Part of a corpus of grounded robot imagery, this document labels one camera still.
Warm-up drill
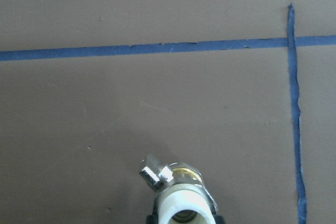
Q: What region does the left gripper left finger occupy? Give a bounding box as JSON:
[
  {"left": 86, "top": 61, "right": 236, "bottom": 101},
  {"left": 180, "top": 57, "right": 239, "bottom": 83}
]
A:
[{"left": 145, "top": 211, "right": 158, "bottom": 224}]

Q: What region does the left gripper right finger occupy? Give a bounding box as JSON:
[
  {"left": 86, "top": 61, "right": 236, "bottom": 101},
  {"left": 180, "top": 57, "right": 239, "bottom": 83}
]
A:
[{"left": 214, "top": 211, "right": 226, "bottom": 224}]

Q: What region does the white PPR brass valve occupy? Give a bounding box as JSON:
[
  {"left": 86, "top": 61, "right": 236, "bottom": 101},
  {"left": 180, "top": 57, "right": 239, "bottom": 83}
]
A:
[{"left": 139, "top": 154, "right": 218, "bottom": 224}]

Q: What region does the brown paper table cover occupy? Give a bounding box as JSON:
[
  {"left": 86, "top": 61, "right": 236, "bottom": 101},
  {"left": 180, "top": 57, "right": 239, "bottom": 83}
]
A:
[{"left": 1, "top": 0, "right": 335, "bottom": 223}]

